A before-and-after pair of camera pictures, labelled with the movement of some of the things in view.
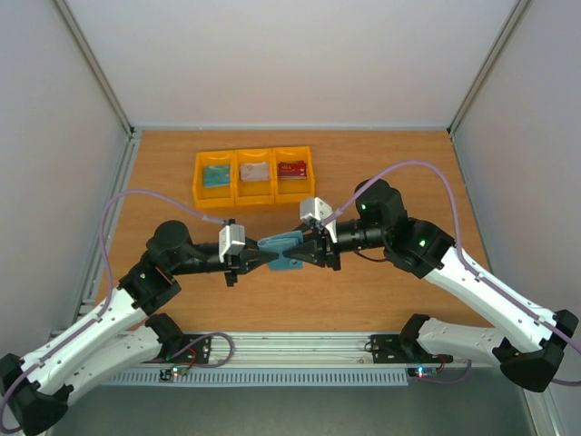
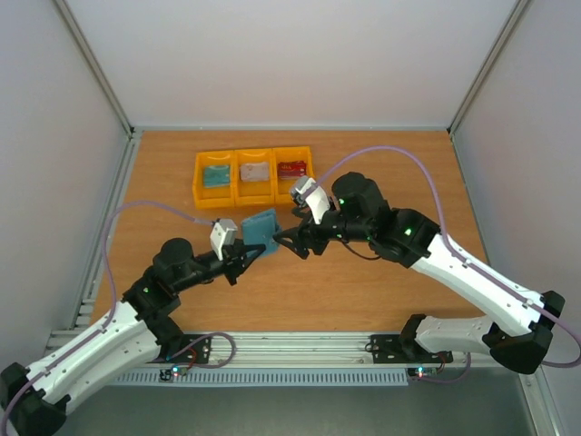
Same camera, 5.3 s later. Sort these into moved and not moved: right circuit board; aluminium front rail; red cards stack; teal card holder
Moved: teal card holder
Not moved: aluminium front rail; red cards stack; right circuit board
